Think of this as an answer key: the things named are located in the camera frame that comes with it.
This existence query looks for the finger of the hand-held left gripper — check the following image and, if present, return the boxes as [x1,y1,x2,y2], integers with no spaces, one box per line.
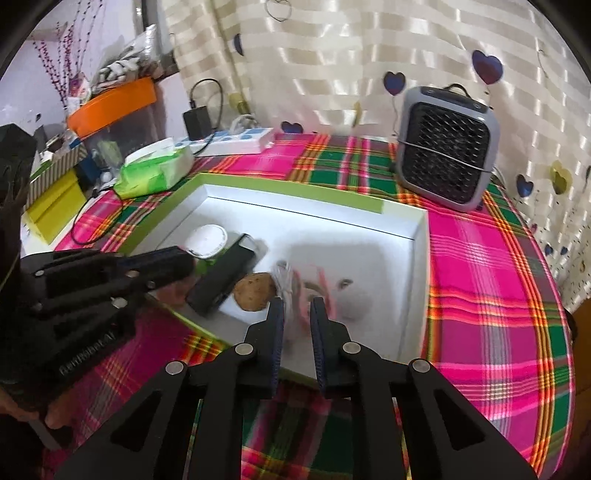
[21,246,195,291]
[31,276,160,319]

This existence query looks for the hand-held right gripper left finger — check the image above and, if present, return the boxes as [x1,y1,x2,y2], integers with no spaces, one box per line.
[55,296,286,480]

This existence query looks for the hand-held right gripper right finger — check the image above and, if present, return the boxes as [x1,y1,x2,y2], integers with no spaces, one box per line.
[309,296,539,480]

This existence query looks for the brown round biscuit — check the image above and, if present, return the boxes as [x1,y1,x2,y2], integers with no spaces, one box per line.
[232,272,277,311]

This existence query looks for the pink white ring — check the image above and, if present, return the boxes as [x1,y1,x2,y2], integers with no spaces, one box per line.
[295,268,337,324]

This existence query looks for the white jar with green lid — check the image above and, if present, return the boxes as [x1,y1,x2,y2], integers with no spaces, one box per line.
[185,224,230,275]

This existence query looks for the green cardboard box tray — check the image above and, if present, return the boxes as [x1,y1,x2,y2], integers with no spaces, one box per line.
[113,172,430,384]

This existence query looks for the person's left hand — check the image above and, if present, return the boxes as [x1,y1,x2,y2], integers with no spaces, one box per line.
[0,383,69,433]

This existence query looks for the black rectangular device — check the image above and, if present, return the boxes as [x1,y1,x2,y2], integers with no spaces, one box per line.
[185,234,269,317]

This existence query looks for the green tissue pack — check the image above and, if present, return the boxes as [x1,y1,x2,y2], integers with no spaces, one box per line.
[113,137,195,200]

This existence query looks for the yellow box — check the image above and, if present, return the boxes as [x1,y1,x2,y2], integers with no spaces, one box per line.
[23,173,93,244]

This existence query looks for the clear storage bin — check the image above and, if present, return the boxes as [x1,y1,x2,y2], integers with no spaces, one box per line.
[83,104,172,185]

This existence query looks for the striped box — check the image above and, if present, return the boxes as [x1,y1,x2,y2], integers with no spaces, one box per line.
[25,145,88,208]

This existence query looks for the white blue power strip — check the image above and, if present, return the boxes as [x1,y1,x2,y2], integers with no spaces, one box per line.
[173,127,276,157]

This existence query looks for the black power adapter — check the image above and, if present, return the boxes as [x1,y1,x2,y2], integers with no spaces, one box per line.
[183,107,213,140]

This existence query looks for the orange bin lid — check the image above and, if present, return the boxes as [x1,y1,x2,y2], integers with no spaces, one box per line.
[67,76,158,138]

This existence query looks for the plaid tablecloth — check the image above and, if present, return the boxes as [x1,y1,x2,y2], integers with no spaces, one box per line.
[41,134,575,480]

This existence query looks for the pile of white items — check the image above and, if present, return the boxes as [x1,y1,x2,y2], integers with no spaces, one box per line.
[90,25,162,88]

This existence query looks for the decorative pink branches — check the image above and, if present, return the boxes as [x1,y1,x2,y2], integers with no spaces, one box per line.
[32,0,93,112]

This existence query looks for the grey portable heater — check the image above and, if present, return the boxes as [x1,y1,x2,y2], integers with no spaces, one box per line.
[394,84,502,213]

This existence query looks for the striped heart curtain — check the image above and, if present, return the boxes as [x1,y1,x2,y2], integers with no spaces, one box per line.
[159,0,591,315]

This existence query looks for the black adapter cable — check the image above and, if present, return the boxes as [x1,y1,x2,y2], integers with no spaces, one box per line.
[189,78,225,136]

